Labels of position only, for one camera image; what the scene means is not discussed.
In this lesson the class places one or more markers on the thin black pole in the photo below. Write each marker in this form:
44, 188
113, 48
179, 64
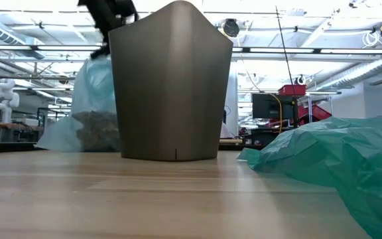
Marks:
281, 33

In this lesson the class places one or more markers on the red storage bin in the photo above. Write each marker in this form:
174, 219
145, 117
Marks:
293, 90
313, 114

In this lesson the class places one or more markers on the white building column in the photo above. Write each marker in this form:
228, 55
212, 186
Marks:
233, 99

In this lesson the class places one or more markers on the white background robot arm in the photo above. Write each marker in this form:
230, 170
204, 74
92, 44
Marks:
3, 99

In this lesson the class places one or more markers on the large brown paper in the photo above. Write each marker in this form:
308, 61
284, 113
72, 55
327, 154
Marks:
95, 132

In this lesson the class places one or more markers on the silver metal shelf rack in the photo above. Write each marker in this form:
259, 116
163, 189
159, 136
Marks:
310, 103

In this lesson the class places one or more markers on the white background plastic bag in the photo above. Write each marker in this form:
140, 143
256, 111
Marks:
225, 131

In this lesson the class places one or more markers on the brown plastic trash bin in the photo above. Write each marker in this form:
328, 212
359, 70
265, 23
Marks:
171, 93

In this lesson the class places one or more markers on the black computer monitor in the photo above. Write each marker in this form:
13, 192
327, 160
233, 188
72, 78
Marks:
272, 106

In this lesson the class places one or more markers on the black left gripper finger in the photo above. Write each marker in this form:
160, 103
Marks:
103, 51

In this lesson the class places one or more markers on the light blue bin liner bag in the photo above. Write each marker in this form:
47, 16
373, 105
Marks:
91, 86

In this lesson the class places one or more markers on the green trash bag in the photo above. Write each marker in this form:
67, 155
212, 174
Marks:
343, 159

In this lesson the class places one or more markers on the background workbench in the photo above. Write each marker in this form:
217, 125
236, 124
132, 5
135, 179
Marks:
12, 131

